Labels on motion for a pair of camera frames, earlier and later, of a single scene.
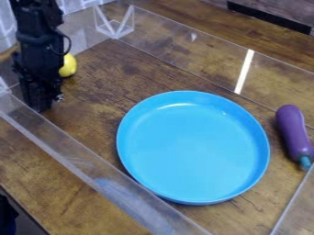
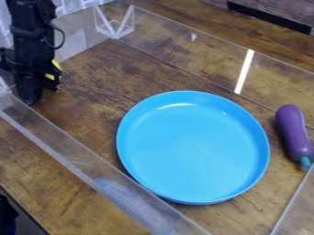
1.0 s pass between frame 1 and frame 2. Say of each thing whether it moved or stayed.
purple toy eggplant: stayed
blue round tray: stayed
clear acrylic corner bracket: stayed
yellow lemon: moved
